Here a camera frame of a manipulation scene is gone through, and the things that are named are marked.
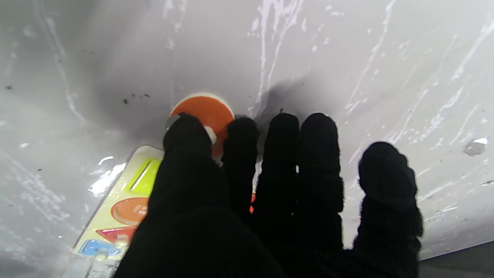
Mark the orange oval puzzle piece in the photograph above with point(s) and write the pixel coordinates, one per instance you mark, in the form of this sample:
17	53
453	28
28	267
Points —
208	114

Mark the wooden shape puzzle board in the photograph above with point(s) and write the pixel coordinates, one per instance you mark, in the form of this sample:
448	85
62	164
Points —
112	220

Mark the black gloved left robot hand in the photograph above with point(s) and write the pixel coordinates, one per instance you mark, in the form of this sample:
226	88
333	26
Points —
200	224

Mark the blue semicircle puzzle piece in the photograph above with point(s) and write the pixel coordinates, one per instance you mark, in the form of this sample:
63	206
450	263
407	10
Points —
96	248

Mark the yellow trapezoid puzzle piece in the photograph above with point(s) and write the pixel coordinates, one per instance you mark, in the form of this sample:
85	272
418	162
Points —
144	177

